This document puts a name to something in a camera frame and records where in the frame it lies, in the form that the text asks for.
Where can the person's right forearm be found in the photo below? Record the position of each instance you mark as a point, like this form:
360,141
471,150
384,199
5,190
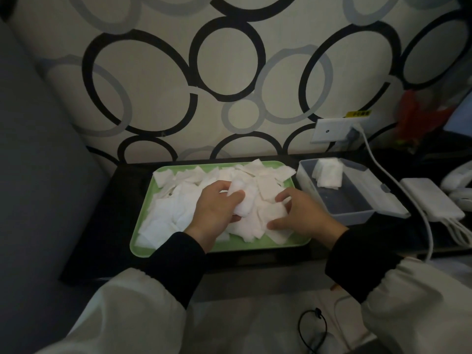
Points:
387,283

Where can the white power bank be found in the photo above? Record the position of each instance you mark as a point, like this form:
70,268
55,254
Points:
431,199

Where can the person's left forearm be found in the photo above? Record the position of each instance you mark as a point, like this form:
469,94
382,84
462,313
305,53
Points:
155,291

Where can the person's left hand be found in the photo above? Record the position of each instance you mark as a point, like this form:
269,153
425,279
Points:
214,213

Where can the yellow warning sticker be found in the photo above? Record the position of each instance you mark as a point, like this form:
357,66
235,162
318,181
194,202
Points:
357,113

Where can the green plastic tray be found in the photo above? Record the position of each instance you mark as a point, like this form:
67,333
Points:
239,247

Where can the blue curtain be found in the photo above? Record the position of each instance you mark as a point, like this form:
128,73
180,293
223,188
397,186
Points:
462,123

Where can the person's right hand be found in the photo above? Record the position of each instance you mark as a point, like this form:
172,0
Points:
309,221

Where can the orange flat piece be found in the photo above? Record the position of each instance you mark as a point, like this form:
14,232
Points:
335,287

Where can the pile of white cotton pads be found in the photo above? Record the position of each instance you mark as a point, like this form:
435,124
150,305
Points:
166,217

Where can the clear plastic box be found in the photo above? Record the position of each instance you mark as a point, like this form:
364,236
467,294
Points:
339,206

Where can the white wall socket plate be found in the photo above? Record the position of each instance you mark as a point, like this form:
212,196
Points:
326,130

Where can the red decoration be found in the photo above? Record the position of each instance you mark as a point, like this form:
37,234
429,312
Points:
409,117

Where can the white neck fan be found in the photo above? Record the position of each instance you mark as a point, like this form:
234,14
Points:
457,178

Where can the grey upholstered sofa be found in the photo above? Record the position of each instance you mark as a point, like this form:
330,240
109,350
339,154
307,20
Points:
37,180

